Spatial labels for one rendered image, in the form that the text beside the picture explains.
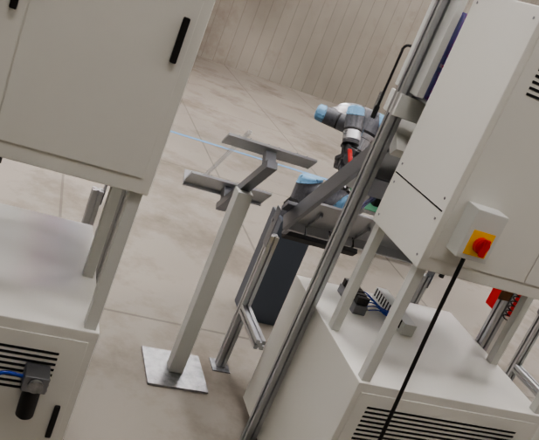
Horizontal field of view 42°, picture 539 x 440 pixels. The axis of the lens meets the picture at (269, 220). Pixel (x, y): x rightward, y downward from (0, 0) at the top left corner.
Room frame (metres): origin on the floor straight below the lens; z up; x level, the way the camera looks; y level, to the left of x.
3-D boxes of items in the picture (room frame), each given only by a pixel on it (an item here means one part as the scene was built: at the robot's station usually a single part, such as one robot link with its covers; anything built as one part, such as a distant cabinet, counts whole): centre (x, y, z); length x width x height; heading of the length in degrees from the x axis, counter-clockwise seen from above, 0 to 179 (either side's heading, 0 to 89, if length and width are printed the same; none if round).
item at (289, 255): (3.28, -0.11, 0.28); 0.18 x 0.18 x 0.55; 22
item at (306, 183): (3.28, -0.12, 0.72); 0.13 x 0.12 x 0.14; 77
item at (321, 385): (2.25, -0.61, 0.31); 0.70 x 0.65 x 0.62; 112
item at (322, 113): (3.27, -0.11, 1.10); 0.49 x 0.11 x 0.12; 167
